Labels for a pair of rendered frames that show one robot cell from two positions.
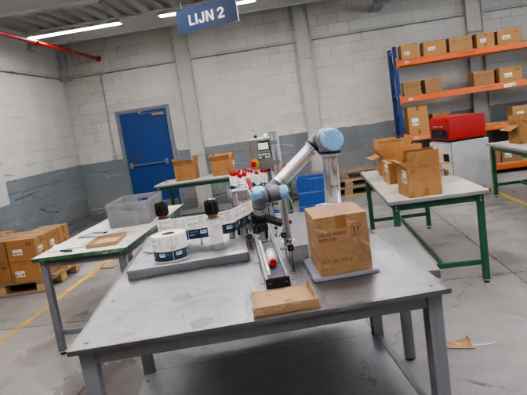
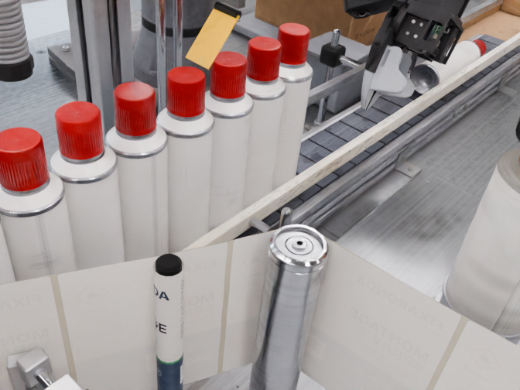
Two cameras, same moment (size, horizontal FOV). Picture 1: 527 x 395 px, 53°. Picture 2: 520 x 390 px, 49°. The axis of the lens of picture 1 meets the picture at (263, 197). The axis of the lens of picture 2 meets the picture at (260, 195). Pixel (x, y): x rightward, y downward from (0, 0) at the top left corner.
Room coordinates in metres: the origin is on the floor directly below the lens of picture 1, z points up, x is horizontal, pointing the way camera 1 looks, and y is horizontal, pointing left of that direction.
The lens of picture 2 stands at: (3.46, 0.38, 1.31)
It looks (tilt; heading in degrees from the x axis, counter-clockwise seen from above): 39 degrees down; 220
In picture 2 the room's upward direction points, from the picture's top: 7 degrees clockwise
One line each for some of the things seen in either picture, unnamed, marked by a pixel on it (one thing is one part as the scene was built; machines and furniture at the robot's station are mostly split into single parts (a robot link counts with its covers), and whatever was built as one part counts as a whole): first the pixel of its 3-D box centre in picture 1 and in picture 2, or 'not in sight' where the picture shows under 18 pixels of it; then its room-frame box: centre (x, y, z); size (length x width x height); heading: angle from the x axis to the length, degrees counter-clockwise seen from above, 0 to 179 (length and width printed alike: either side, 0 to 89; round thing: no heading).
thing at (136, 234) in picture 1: (129, 267); not in sight; (4.82, 1.34, 0.40); 1.90 x 0.75 x 0.80; 174
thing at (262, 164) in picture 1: (264, 153); not in sight; (3.23, -0.05, 1.38); 0.17 x 0.10 x 0.19; 58
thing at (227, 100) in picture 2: not in sight; (224, 151); (3.13, 0.04, 0.98); 0.05 x 0.05 x 0.20
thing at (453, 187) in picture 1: (415, 216); not in sight; (5.24, -1.50, 0.39); 2.20 x 0.80 x 0.78; 174
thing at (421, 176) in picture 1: (419, 171); not in sight; (4.39, -1.33, 0.97); 0.51 x 0.39 x 0.37; 90
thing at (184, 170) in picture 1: (186, 168); not in sight; (8.78, 1.21, 0.97); 0.47 x 0.41 x 0.37; 170
